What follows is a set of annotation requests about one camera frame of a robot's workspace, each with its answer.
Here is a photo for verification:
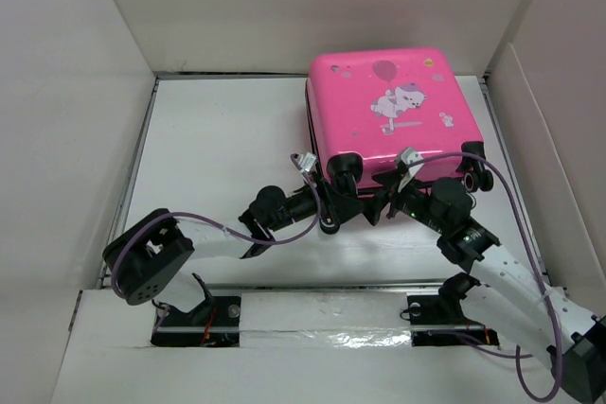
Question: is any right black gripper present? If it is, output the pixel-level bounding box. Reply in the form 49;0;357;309
359;167;447;235

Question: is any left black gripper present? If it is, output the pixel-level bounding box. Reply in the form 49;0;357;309
268;170;366;233

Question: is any pink hard-shell suitcase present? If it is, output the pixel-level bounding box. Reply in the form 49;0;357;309
306;47;494;191

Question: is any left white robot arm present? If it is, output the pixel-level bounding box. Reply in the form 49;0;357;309
102;172;363;313

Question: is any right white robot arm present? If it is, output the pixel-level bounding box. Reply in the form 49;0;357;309
370;171;605;403

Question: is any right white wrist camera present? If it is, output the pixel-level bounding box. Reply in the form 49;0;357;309
396;147;423;191

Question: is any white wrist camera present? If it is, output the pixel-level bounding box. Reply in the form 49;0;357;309
291;152;317;174
396;147;423;191

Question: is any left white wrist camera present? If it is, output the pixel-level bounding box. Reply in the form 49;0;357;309
291;152;317;174

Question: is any metal base rail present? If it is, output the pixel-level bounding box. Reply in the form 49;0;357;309
151;289;500;348

